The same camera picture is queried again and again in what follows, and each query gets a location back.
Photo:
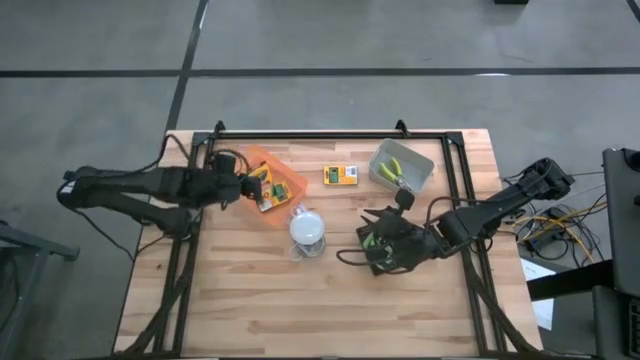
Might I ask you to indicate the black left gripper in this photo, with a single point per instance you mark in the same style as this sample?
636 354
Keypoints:
222 182

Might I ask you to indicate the green eraser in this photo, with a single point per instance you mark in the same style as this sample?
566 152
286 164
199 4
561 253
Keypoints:
386 257
369 240

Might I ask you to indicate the grey metal stand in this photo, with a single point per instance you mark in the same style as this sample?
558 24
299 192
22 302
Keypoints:
30 245

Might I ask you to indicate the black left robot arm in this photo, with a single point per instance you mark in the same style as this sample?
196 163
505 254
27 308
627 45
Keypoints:
125 182

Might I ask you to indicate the black bench bar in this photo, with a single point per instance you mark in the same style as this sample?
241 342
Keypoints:
570 282

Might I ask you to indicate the orange translucent plastic bin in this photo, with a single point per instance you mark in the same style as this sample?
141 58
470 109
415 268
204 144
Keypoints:
290 175

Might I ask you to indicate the black aluminium rig frame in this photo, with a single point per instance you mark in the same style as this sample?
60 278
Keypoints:
325 135

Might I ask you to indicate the white mushroom lamp metal base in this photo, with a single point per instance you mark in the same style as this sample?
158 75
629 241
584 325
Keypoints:
306 227

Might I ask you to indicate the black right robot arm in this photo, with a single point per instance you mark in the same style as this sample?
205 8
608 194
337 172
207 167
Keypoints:
500 205

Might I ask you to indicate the white paper sheet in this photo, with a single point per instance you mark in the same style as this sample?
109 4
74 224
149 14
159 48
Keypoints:
544 315
535 272

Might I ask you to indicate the black floor object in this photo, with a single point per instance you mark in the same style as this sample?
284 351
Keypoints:
510 2

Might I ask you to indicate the grey plastic bin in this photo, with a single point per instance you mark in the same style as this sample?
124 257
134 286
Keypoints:
417 165

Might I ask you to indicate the black power strip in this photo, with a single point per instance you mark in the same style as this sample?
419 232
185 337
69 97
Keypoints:
542 242

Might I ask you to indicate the black mesh basket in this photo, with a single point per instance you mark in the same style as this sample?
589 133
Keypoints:
375 270

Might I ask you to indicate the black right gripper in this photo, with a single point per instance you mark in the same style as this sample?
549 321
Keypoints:
412 245

